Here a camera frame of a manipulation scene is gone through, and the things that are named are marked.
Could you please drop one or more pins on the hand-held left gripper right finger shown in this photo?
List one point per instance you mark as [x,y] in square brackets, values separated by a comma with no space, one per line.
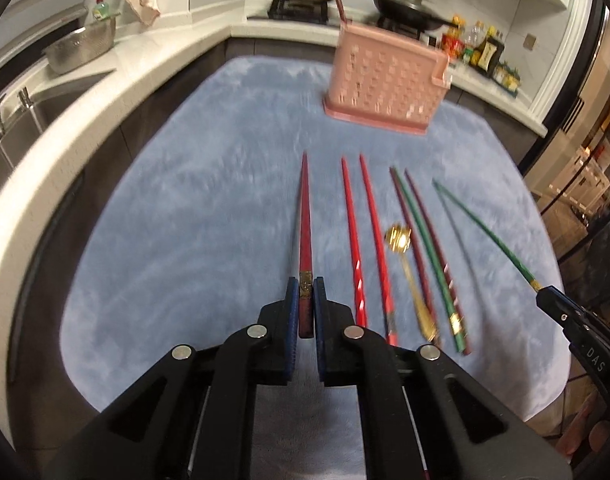
[321,332]

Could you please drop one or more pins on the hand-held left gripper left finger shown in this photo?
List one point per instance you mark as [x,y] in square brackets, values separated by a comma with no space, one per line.
[291,332]

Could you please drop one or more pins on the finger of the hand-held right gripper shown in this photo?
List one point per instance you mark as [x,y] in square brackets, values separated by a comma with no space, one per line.
[560,307]

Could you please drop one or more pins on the bright red chopstick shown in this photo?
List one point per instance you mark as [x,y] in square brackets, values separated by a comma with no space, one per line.
[377,250]
[352,240]

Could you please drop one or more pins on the green chopstick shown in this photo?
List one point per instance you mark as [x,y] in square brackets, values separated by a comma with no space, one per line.
[425,245]
[485,230]

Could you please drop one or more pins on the gold spoon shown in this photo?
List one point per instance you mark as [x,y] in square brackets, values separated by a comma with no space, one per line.
[399,239]

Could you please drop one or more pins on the maroon chopstick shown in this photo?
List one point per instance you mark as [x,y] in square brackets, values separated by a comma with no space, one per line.
[432,240]
[407,215]

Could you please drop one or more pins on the pink utensil basket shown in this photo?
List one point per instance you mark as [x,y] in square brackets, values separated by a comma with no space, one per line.
[385,80]

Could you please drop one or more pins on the blue plush mat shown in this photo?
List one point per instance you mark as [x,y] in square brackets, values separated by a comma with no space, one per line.
[185,210]

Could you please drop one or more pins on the small dark seasoning jar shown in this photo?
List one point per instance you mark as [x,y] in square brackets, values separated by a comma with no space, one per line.
[512,82]
[501,74]

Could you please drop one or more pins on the dark soy sauce bottle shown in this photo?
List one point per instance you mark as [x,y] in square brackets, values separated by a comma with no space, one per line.
[491,55]

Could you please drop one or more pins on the clear oil bottle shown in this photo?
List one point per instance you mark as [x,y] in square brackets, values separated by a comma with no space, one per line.
[475,37]

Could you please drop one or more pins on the red seasoning packet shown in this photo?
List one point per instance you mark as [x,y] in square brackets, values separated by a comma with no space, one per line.
[452,45]

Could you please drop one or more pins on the yellow seasoning packet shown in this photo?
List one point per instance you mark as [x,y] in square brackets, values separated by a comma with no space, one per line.
[458,24]

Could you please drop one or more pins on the black gas stove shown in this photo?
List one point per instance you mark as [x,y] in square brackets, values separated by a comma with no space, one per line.
[295,12]

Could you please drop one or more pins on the black frying pan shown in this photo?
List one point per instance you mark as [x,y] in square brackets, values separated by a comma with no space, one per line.
[410,10]

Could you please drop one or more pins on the steel sink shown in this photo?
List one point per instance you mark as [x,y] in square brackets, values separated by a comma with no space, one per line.
[45,105]

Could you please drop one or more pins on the steel pot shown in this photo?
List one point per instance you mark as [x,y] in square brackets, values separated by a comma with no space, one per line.
[80,45]

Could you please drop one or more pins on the green dish soap bottle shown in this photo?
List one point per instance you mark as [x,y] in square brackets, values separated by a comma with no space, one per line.
[101,7]

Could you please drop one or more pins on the wall socket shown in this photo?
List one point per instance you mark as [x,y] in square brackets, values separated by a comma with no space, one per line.
[530,42]

